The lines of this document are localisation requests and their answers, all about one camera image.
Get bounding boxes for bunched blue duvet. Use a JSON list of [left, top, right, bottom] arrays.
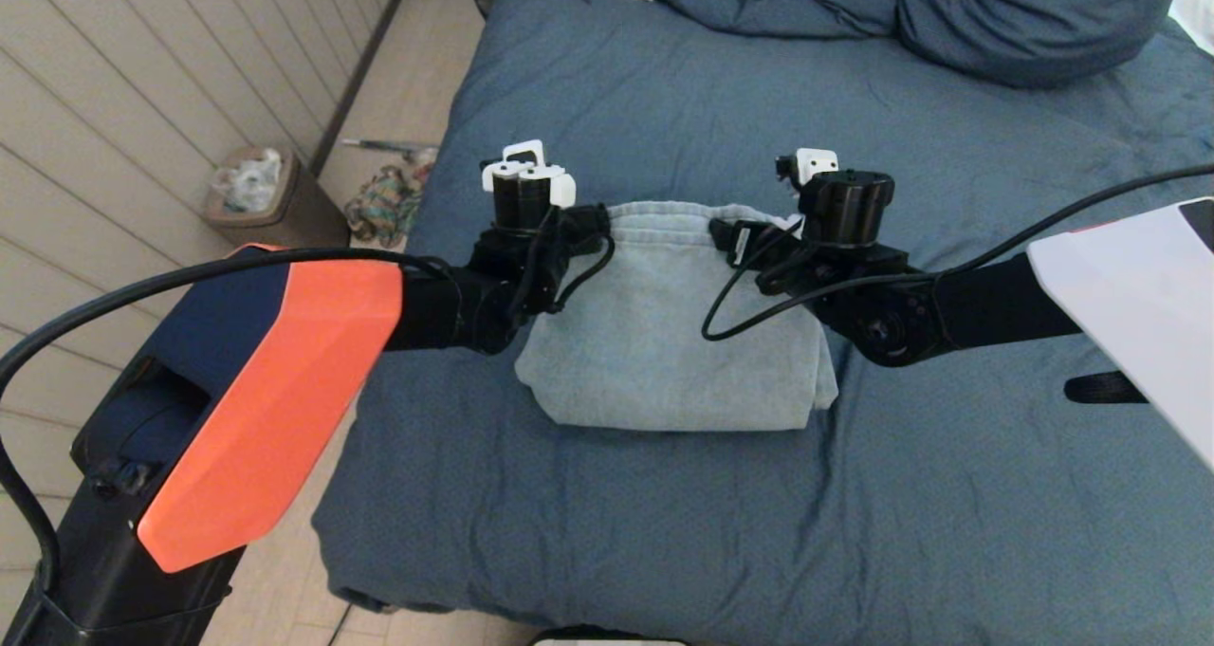
[[653, 0, 904, 40]]

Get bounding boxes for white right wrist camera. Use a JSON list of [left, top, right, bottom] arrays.
[[776, 149, 840, 192]]

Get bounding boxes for black strap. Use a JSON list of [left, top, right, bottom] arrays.
[[1064, 371, 1149, 405]]

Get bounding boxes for colourful crumpled cloth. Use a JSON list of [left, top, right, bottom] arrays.
[[344, 164, 437, 251]]

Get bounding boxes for white pillow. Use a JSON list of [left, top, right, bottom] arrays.
[[1168, 0, 1214, 56]]

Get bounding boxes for light blue denim shorts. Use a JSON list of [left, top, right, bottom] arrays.
[[515, 200, 840, 434]]

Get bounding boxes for blue pillow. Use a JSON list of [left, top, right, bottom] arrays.
[[896, 0, 1188, 89]]

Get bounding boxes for thin black looped cable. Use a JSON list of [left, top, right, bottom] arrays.
[[553, 233, 617, 313]]

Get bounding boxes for brown trash bin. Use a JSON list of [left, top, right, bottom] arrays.
[[204, 146, 350, 249]]

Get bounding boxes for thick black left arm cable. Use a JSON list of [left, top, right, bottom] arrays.
[[0, 208, 561, 590]]

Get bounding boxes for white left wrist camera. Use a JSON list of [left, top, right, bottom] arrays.
[[482, 140, 577, 209]]

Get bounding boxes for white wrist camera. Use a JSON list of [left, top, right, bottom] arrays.
[[776, 149, 840, 192], [482, 140, 577, 209]]

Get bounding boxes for grey metal rod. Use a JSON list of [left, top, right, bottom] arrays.
[[342, 138, 439, 163]]

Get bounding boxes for blue bed sheet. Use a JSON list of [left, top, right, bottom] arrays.
[[313, 0, 1214, 646]]

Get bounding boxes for white plastic bin bag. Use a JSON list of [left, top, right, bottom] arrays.
[[213, 150, 285, 215]]

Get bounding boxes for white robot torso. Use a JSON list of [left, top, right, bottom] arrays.
[[531, 630, 689, 646]]

